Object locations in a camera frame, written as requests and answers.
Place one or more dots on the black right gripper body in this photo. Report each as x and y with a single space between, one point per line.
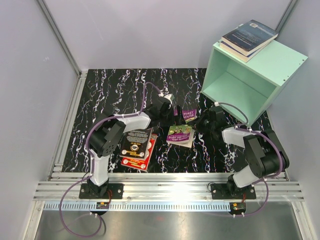
206 125

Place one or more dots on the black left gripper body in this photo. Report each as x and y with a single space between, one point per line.
168 118

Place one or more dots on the purple Treehouse book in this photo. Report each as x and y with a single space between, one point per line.
182 135

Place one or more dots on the black paperback book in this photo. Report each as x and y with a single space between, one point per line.
135 144

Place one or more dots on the blue orange paperback book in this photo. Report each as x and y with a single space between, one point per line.
236 53

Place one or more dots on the dark blue hardcover book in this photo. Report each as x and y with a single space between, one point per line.
249 37

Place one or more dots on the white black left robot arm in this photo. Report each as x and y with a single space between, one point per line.
106 133

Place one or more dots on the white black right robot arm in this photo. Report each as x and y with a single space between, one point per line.
266 157

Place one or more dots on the mint green open cabinet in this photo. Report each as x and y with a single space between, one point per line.
247 89

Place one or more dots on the red book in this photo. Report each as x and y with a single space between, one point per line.
140 164

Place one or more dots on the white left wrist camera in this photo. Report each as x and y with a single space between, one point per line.
170 97

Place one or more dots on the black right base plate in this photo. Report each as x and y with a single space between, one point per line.
226 191

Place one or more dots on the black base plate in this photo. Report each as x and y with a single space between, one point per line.
226 191
115 191

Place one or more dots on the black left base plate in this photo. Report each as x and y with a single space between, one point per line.
115 191

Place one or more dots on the aluminium rail frame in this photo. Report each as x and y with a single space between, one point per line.
165 187

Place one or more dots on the slotted cable duct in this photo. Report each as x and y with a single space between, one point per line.
208 206

